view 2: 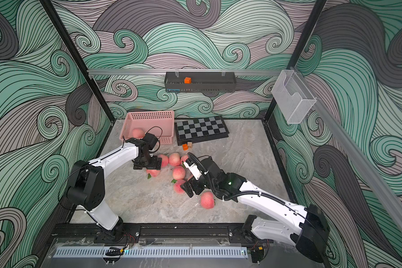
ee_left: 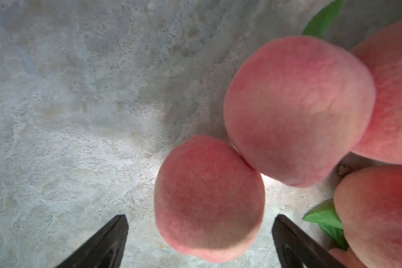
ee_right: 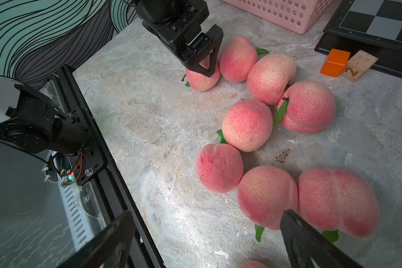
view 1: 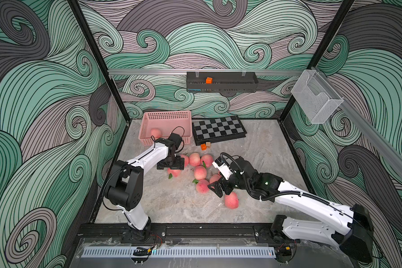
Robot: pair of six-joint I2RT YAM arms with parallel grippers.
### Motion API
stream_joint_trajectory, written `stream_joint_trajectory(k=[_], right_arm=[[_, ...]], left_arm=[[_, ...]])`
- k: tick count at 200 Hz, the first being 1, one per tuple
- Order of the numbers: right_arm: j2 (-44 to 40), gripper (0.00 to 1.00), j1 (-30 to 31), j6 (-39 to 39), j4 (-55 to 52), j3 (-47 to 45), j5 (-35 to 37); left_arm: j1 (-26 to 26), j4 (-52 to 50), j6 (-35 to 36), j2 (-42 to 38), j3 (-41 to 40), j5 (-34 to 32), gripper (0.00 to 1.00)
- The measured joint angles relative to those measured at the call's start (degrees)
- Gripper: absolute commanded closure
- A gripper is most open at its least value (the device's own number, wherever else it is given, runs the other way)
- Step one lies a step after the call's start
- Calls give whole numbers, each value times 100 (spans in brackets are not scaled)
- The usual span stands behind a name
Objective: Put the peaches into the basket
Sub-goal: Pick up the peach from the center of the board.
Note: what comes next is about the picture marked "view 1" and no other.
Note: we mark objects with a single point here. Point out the black wall shelf tray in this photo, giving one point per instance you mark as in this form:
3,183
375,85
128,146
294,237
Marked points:
223,83

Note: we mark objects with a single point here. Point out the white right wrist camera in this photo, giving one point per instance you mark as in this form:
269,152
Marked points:
223,168

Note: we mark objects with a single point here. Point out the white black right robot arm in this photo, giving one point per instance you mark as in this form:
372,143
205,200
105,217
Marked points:
348,228

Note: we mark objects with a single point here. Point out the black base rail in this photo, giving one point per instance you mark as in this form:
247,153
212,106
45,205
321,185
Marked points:
176,232

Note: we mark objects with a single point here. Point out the black frame post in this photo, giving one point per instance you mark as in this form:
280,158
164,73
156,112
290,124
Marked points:
324,44
83,25

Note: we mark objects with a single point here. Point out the peach front left cracked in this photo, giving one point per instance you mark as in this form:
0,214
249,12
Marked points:
201,186

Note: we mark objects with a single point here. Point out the peach with leaf back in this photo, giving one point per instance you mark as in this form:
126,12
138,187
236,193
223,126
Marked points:
186,160

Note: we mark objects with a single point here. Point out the black frame post left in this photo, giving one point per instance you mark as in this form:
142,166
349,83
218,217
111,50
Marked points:
83,25

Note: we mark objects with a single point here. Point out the black frame post right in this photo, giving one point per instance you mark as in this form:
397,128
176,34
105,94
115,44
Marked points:
324,44

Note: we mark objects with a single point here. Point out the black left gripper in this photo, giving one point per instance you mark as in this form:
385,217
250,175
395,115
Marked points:
178,164

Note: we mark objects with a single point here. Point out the aluminium wall rail right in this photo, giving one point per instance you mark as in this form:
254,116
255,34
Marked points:
392,157

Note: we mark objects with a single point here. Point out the white vented cable duct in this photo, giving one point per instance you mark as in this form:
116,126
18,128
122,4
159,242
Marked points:
183,252

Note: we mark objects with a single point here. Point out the aluminium wall rail back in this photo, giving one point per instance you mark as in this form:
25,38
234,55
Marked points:
260,72

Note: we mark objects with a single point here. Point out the peach centre pale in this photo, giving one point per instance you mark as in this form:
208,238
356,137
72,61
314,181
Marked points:
195,159

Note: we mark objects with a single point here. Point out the peach with leaf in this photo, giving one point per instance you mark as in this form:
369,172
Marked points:
207,160
186,160

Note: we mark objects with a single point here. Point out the peach right with leaf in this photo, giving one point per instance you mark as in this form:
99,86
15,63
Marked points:
207,160

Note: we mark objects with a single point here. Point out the aluminium wall rail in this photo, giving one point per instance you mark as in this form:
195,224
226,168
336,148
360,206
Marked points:
260,72
392,157

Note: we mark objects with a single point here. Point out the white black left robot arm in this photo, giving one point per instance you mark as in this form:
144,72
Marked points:
124,186

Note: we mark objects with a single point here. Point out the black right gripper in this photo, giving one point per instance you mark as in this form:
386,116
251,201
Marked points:
228,187

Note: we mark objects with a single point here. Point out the clear acrylic wall holder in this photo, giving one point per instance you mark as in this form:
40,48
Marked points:
316,96

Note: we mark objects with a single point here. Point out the pink perforated plastic basket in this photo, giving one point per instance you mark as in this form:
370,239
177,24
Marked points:
179,122

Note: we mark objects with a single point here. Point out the black folding chess board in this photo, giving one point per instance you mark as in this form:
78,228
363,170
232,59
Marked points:
218,130

